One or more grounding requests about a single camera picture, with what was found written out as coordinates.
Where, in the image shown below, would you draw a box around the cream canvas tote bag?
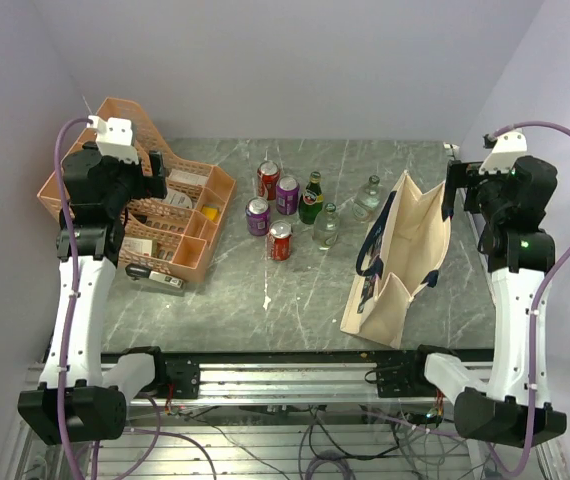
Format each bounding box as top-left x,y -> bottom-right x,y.
340,171 -> 451,348

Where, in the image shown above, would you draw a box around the purple Fanta can front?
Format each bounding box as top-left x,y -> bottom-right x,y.
245,197 -> 270,236

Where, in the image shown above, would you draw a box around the purple fanta can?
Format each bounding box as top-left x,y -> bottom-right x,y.
276,175 -> 299,216
245,197 -> 270,236

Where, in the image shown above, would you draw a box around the red cola can front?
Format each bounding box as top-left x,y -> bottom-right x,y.
267,220 -> 292,261

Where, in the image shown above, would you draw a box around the red cola can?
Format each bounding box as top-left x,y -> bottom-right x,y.
267,220 -> 292,261
257,160 -> 281,201

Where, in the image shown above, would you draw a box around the clear Chang bottle front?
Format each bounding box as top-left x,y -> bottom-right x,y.
312,203 -> 340,250

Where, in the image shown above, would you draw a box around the clear chang bottle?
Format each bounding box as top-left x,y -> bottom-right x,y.
352,175 -> 380,222
312,203 -> 340,250

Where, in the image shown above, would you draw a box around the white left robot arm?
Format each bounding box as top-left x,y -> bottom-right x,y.
17,145 -> 169,445

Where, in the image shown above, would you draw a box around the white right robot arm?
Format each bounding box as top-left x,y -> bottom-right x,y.
405,155 -> 567,449

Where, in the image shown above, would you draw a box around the white oval blister pack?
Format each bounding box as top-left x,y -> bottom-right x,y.
163,188 -> 193,209

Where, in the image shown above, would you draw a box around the white box rear slot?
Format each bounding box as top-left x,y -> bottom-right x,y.
168,169 -> 208,186

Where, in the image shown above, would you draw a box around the white box slot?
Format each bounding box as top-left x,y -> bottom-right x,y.
122,236 -> 157,257
168,169 -> 208,186

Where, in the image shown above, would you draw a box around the pink plastic file organizer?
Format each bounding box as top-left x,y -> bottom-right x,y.
38,98 -> 236,282

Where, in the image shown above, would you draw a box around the yellow sticky note block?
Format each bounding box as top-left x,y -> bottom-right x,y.
200,205 -> 220,222

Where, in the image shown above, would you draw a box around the white box front slot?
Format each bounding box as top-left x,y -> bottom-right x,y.
122,236 -> 157,257

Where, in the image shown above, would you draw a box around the black grey stapler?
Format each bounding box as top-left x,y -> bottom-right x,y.
125,263 -> 185,296

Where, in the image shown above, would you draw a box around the clear Chang bottle rear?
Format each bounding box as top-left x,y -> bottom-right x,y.
352,175 -> 380,222

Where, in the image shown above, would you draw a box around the red cola can rear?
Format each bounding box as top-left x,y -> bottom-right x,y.
257,160 -> 281,201

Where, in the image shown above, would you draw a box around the purple Fanta can rear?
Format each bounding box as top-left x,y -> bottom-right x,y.
276,175 -> 299,216

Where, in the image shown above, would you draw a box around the green Perrier glass bottle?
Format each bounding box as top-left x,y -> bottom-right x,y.
298,171 -> 324,225

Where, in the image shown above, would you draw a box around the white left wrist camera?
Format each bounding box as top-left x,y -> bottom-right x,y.
87,115 -> 140,165

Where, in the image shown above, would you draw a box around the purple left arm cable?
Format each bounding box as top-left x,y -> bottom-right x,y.
52,116 -> 102,480

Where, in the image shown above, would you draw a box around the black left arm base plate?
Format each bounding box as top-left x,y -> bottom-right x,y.
158,359 -> 201,400

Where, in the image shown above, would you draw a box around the aluminium mounting rail frame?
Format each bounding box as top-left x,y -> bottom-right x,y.
0,359 -> 566,480

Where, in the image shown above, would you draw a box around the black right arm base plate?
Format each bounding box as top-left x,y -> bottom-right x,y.
364,363 -> 434,399

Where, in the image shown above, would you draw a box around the loose cables under frame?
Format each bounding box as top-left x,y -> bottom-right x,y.
129,394 -> 516,480

